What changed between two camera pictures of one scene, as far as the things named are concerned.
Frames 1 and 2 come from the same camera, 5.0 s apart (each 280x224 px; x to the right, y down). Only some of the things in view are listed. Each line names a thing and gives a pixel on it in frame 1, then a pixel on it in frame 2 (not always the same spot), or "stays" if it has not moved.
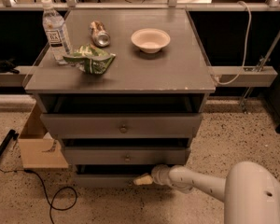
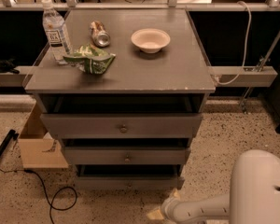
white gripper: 160,175 to 171,206
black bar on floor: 12,133 stays
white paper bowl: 150,40 stays
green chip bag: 91,59 stays
